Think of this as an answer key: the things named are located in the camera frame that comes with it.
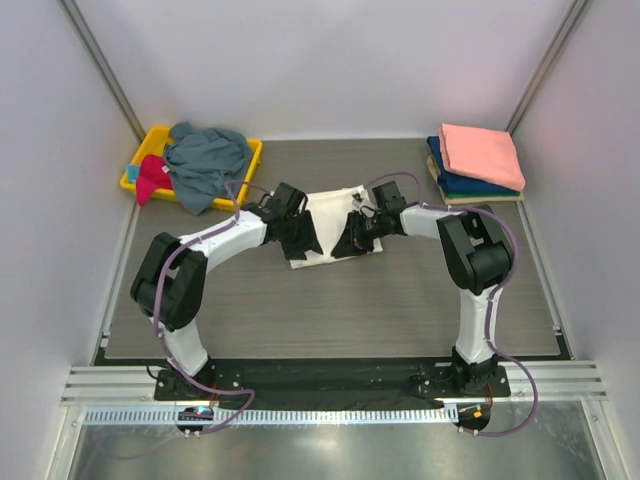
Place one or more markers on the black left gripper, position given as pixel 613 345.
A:
pixel 307 240

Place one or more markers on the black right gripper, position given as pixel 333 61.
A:
pixel 353 242

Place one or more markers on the cream white t shirt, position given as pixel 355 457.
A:
pixel 329 211

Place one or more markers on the yellow plastic bin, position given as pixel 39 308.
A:
pixel 159 137

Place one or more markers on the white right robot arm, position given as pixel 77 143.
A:
pixel 479 257

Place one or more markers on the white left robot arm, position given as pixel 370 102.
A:
pixel 169 284

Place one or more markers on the folded beige t shirt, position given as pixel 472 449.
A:
pixel 434 171

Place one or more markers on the folded navy blue t shirt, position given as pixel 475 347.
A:
pixel 455 185

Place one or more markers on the grey blue t shirt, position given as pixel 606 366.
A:
pixel 201 160

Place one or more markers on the magenta red t shirt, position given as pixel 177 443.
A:
pixel 154 175

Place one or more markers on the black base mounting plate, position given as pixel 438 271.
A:
pixel 357 384

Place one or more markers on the folded pink t shirt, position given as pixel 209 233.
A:
pixel 481 154

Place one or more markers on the light blue cloth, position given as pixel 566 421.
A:
pixel 132 173

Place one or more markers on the white slotted cable duct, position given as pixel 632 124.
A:
pixel 200 415

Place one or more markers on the aluminium frame rail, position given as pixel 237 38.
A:
pixel 122 385

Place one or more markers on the left aluminium corner post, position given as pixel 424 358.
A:
pixel 91 45

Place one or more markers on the aluminium corner post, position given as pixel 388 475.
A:
pixel 91 45
pixel 559 41

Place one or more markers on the right aluminium corner post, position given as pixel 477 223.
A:
pixel 559 41

